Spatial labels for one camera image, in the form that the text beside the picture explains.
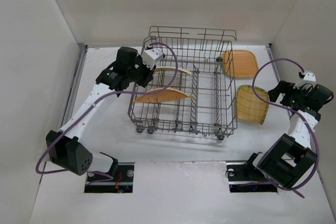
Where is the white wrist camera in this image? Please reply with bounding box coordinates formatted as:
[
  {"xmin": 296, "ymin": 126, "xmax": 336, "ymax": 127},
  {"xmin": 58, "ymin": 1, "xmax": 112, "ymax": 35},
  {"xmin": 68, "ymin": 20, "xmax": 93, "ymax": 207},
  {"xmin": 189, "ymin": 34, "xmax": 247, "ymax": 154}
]
[
  {"xmin": 296, "ymin": 71, "xmax": 316, "ymax": 88},
  {"xmin": 141, "ymin": 48, "xmax": 165, "ymax": 70}
]

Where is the orange square woven plate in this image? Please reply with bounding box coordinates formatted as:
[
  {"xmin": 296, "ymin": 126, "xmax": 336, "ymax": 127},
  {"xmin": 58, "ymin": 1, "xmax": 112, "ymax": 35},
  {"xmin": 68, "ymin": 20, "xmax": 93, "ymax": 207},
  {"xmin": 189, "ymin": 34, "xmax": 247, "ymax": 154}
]
[{"xmin": 222, "ymin": 50, "xmax": 259, "ymax": 79}]

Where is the aluminium rail left side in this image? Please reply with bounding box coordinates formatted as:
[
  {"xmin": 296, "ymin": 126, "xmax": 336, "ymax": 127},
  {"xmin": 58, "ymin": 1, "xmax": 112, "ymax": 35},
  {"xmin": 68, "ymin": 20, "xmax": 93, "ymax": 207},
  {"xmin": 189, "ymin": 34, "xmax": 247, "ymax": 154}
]
[{"xmin": 61, "ymin": 43, "xmax": 88, "ymax": 126}]

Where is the grey wire dish rack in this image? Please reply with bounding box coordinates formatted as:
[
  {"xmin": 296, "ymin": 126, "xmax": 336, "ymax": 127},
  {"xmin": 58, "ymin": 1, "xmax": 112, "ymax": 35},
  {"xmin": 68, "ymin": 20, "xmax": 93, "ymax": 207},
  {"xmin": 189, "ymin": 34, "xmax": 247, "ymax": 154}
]
[{"xmin": 128, "ymin": 26, "xmax": 237, "ymax": 140}]

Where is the green-rimmed bamboo woven plate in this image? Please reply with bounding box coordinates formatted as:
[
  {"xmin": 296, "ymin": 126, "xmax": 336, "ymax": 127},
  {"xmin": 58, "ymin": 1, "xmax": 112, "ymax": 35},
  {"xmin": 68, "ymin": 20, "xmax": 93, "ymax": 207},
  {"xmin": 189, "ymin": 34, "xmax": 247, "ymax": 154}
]
[{"xmin": 236, "ymin": 84, "xmax": 269, "ymax": 125}]

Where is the yellow rectangular bamboo mat plate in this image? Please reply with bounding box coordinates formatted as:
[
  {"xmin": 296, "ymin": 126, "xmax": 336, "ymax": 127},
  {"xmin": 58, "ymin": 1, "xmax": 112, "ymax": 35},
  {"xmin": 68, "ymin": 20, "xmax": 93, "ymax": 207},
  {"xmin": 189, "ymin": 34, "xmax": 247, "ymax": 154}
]
[{"xmin": 155, "ymin": 67, "xmax": 192, "ymax": 75}]

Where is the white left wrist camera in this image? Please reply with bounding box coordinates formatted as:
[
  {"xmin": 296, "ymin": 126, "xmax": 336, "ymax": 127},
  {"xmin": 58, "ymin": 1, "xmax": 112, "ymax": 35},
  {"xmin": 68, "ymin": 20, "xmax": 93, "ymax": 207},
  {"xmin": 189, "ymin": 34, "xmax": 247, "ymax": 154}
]
[{"xmin": 141, "ymin": 48, "xmax": 165, "ymax": 70}]

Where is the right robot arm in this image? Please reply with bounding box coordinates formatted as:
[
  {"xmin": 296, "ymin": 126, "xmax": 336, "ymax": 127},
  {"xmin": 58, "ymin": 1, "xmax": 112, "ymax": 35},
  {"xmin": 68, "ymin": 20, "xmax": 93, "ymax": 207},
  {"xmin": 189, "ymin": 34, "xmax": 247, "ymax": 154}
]
[{"xmin": 246, "ymin": 81, "xmax": 334, "ymax": 190}]

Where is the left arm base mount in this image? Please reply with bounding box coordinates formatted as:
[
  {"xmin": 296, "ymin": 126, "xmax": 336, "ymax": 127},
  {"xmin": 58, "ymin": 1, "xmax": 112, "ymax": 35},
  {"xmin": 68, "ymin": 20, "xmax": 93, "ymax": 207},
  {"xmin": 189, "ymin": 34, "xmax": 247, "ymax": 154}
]
[{"xmin": 84, "ymin": 163, "xmax": 135, "ymax": 194}]

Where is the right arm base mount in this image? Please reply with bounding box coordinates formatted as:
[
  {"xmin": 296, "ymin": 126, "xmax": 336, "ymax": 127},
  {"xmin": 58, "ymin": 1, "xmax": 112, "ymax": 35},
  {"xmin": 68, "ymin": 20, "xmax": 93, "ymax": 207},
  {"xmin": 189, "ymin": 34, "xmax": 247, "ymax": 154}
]
[{"xmin": 225, "ymin": 162, "xmax": 278, "ymax": 193}]

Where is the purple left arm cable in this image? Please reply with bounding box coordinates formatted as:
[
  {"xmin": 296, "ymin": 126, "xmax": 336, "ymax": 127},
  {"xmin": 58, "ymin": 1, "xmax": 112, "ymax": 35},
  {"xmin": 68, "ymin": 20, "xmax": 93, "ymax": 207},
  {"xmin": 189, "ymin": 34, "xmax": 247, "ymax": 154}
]
[{"xmin": 35, "ymin": 42, "xmax": 179, "ymax": 183}]

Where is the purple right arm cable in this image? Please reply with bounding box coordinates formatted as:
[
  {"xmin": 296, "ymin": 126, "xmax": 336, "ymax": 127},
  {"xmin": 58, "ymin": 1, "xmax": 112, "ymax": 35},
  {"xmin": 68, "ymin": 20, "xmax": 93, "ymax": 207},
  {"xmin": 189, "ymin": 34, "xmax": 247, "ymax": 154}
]
[{"xmin": 252, "ymin": 58, "xmax": 320, "ymax": 199}]

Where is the orange fish-shaped woven plate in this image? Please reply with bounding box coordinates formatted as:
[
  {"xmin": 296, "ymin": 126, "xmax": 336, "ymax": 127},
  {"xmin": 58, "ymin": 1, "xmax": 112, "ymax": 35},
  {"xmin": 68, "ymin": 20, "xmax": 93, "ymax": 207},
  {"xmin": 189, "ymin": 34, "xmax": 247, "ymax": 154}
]
[{"xmin": 132, "ymin": 88, "xmax": 194, "ymax": 104}]

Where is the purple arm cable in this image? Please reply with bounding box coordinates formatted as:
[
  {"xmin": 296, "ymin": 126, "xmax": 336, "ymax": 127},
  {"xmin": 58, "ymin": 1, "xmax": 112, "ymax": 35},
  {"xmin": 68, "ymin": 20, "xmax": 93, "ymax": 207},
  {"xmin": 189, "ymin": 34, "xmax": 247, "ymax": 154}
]
[
  {"xmin": 35, "ymin": 42, "xmax": 179, "ymax": 183},
  {"xmin": 252, "ymin": 58, "xmax": 320, "ymax": 199}
]

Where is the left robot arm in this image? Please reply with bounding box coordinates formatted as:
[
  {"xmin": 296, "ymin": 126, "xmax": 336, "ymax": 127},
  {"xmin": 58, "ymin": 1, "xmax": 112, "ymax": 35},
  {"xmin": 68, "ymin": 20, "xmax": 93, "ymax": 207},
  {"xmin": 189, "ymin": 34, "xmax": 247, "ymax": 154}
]
[{"xmin": 46, "ymin": 47, "xmax": 164, "ymax": 176}]

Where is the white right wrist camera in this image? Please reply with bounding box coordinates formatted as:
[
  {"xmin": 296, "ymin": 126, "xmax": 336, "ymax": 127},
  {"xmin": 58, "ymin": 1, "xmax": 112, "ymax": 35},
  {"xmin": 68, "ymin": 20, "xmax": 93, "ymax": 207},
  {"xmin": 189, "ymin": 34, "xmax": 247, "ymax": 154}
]
[{"xmin": 296, "ymin": 71, "xmax": 316, "ymax": 88}]

